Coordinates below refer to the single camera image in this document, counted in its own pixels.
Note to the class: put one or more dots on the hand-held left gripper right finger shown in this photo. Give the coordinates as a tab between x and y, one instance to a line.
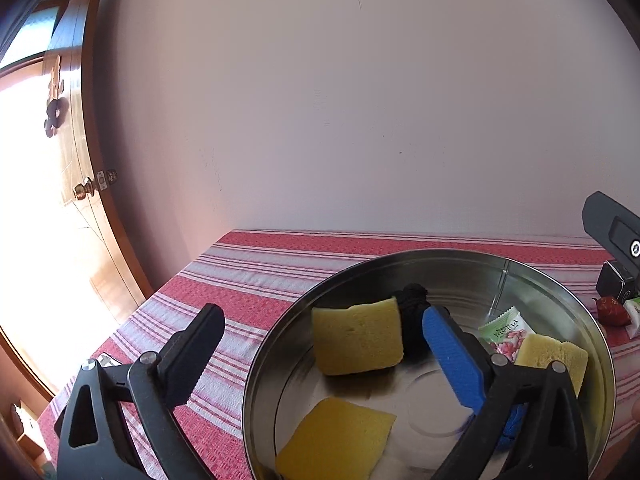
452	355

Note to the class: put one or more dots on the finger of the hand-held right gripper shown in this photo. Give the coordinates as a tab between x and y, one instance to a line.
607	220

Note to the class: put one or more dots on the small yellow scouring sponge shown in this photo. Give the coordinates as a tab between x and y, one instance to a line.
335	440
357	335

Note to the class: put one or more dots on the round metal tin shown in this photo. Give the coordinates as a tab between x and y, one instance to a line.
450	280

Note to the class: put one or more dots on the small wooden stand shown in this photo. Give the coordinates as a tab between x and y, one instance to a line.
25	430

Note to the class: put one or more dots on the black cardboard box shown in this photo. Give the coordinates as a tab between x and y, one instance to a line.
610	282

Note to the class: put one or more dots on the green white snack packet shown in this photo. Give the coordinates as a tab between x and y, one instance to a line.
507	332

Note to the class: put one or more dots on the red striped cloth desktop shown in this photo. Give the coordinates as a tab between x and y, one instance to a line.
240	270

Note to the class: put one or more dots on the wooden door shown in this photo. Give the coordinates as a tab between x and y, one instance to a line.
100	240

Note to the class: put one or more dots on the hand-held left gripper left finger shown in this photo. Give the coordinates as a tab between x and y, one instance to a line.
192	355

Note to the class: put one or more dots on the dark hanging door ornament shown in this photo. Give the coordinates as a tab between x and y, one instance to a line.
54	115

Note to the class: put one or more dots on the black cloth ball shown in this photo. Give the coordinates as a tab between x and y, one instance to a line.
412	320

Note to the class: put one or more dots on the red snack packet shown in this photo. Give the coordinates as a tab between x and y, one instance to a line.
612	310

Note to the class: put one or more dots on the large yellow scouring sponge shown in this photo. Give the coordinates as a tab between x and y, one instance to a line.
550	360

